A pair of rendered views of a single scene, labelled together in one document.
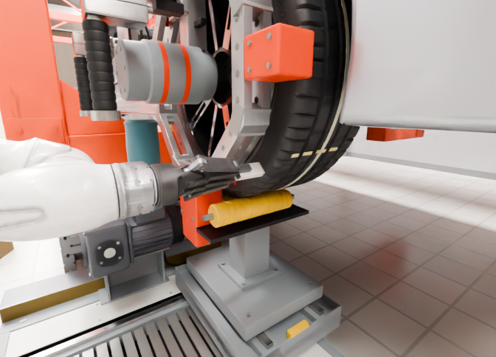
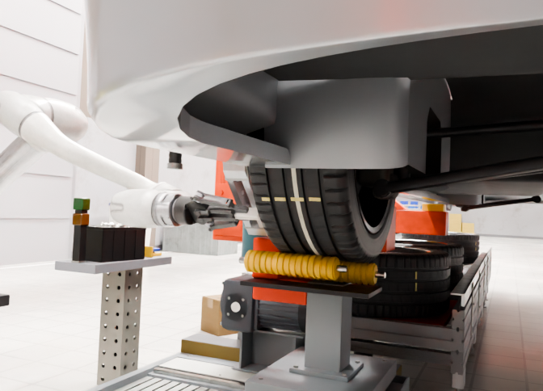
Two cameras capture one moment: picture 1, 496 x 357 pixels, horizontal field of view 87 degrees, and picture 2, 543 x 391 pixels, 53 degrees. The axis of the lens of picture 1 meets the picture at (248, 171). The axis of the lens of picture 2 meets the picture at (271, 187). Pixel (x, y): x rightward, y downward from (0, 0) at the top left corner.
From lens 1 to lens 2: 1.19 m
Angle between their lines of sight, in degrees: 60
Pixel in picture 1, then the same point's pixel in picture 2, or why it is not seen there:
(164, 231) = (289, 308)
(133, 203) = (157, 213)
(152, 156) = not seen: hidden behind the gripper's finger
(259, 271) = (324, 367)
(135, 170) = (166, 195)
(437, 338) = not seen: outside the picture
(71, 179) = (137, 194)
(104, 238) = (233, 291)
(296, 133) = (253, 178)
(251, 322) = (253, 380)
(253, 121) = (230, 168)
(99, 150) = not seen: hidden behind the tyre
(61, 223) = (128, 214)
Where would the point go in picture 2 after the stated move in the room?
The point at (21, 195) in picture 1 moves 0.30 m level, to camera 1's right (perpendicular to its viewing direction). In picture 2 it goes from (119, 198) to (159, 199)
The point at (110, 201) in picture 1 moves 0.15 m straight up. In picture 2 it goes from (147, 209) to (150, 152)
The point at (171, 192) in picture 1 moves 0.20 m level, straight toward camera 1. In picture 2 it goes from (179, 212) to (110, 210)
